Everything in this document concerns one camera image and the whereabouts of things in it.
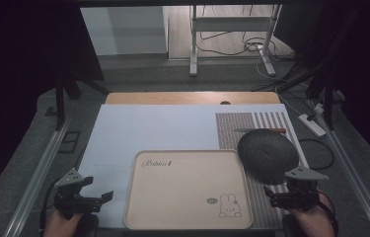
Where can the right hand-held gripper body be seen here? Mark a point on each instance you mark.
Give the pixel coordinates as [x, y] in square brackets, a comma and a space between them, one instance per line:
[299, 192]

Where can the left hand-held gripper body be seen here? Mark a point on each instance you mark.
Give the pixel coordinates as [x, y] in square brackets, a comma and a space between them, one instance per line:
[74, 199]

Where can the dark round textured plate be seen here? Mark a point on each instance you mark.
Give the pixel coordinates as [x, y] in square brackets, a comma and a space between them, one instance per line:
[266, 154]

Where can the person's left hand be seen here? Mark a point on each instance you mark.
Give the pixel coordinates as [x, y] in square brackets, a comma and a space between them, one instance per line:
[61, 225]

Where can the person's right hand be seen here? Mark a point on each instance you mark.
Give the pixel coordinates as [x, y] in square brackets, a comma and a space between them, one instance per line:
[315, 222]

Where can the grey striped placemat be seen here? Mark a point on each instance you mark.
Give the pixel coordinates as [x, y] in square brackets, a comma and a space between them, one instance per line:
[235, 131]

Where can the white power strip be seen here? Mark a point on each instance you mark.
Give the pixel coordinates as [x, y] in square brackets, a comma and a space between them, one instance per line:
[311, 125]

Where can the beige tray with rabbit print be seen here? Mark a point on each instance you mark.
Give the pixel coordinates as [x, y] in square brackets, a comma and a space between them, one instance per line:
[185, 191]

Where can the white board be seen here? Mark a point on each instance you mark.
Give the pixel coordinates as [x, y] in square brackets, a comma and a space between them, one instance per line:
[156, 128]

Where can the black metal stand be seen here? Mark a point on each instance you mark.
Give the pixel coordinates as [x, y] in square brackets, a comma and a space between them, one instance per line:
[60, 98]
[329, 98]

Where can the aluminium rail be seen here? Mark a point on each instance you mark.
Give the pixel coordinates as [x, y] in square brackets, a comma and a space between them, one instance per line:
[353, 171]
[37, 174]

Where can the white metal desk frame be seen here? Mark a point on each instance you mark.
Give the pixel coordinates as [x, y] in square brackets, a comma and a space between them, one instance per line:
[228, 23]

